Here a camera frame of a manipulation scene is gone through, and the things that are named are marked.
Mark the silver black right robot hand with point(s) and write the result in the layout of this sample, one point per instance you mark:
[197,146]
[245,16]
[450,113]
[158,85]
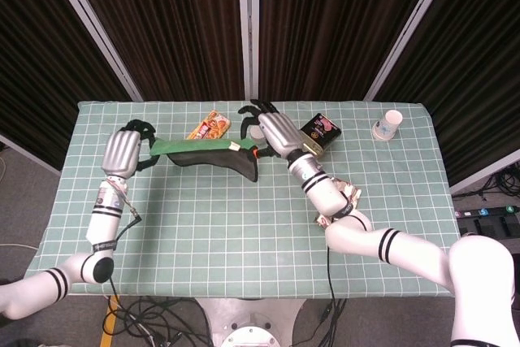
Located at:
[282,133]

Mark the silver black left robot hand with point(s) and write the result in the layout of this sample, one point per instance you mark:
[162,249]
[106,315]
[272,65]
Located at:
[120,154]

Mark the green cloth with black trim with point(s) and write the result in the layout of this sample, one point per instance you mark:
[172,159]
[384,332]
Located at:
[211,156]

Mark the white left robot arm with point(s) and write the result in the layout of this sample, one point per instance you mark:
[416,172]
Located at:
[103,221]

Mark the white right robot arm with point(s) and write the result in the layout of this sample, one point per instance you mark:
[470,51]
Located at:
[365,241]

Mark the small white jar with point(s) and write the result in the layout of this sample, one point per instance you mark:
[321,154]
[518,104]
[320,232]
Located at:
[256,133]

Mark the black luncheon meat tin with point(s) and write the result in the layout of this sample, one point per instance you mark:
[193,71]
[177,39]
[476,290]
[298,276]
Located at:
[321,129]

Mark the yellow snack box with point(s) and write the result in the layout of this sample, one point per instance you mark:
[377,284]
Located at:
[211,125]

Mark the crumpled silver foil snack bag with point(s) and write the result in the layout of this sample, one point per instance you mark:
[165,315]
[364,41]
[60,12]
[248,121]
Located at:
[351,194]

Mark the white paper cup blue print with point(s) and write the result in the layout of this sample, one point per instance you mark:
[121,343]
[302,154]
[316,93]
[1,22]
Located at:
[386,125]

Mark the dark brown curtain panel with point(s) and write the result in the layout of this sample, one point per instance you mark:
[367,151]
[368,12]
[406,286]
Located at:
[479,79]
[325,26]
[170,26]
[32,58]

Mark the green checked tablecloth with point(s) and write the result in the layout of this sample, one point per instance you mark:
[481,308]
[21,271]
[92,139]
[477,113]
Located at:
[211,233]

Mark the yellow floor tape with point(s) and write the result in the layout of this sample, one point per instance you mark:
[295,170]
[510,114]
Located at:
[109,322]

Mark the black power strip coloured labels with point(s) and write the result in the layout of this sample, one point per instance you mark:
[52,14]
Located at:
[483,212]

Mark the black floor box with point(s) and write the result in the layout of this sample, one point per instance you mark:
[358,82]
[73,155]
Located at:
[495,227]

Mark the white partition base rail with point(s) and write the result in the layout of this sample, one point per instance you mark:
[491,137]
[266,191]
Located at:
[28,154]
[487,178]

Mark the white partition post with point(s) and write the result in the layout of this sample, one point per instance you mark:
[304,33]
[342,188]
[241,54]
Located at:
[248,26]
[410,30]
[93,26]

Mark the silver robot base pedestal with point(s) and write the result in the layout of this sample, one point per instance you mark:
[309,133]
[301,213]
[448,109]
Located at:
[250,322]

